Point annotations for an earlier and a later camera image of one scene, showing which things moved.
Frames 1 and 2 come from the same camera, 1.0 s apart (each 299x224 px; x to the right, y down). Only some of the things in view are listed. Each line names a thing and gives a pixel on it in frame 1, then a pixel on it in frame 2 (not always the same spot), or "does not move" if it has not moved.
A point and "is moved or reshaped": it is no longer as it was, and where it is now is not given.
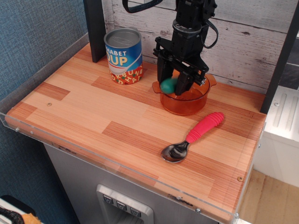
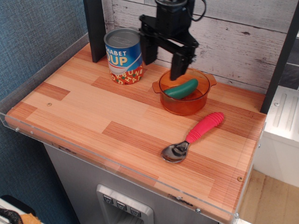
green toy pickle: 167,85 is moved or reshaped
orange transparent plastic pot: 192,102 does not move
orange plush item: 29,219 does not move
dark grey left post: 95,26 does not move
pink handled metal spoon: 177,152 does not move
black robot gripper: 183,53 to 170,28
